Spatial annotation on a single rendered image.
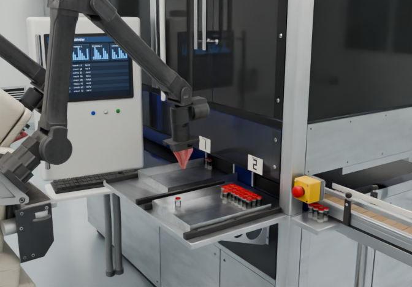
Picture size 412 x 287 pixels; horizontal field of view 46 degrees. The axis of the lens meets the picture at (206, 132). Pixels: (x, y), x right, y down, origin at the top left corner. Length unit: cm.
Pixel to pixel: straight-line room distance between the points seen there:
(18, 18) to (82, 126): 464
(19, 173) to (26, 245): 29
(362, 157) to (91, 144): 124
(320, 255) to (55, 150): 111
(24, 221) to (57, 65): 46
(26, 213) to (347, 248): 124
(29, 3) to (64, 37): 568
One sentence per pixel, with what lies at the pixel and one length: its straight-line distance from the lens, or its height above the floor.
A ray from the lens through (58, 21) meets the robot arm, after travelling 128.
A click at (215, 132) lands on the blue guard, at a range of 204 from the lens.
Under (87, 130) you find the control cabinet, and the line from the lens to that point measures 239.
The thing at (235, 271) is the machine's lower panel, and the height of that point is 52.
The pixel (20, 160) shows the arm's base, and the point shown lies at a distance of 130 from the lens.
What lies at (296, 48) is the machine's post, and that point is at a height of 146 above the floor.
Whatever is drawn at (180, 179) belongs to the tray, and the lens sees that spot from 210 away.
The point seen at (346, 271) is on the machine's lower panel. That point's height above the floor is 56.
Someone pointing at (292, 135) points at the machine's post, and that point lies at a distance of 168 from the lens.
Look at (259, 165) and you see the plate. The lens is 184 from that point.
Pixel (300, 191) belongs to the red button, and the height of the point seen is 100.
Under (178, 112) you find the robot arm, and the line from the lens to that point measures 150.
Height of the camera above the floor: 158
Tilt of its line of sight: 14 degrees down
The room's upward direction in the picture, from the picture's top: straight up
